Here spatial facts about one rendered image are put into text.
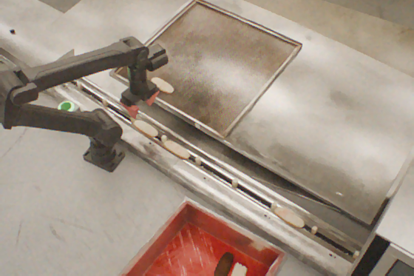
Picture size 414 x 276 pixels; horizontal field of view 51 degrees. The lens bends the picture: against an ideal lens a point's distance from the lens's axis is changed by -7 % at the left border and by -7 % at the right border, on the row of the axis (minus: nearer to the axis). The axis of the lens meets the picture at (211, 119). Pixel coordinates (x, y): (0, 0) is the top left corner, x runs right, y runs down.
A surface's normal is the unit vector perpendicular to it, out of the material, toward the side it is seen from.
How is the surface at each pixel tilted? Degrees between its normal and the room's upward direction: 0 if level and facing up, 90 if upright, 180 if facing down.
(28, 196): 0
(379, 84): 10
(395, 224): 0
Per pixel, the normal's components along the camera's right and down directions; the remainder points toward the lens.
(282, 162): -0.07, -0.58
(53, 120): 0.70, 0.50
